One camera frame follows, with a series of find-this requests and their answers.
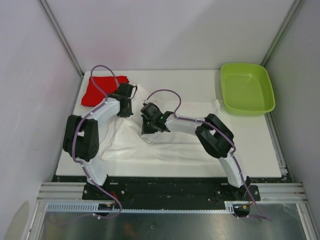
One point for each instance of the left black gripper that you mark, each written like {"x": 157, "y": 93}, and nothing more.
{"x": 128, "y": 113}

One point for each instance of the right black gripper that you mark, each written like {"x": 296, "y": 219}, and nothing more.
{"x": 145, "y": 130}

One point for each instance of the white t shirt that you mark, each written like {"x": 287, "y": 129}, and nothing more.
{"x": 125, "y": 142}

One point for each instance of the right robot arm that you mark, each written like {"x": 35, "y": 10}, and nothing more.
{"x": 214, "y": 136}

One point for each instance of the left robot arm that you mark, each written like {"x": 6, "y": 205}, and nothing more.
{"x": 83, "y": 134}

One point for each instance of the green plastic basin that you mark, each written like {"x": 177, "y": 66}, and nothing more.
{"x": 246, "y": 89}

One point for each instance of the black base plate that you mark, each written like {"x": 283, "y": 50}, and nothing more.
{"x": 177, "y": 193}

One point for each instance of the grey slotted cable duct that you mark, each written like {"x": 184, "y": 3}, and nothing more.
{"x": 95, "y": 207}

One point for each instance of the aluminium frame rail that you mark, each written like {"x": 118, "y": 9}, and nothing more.
{"x": 282, "y": 193}

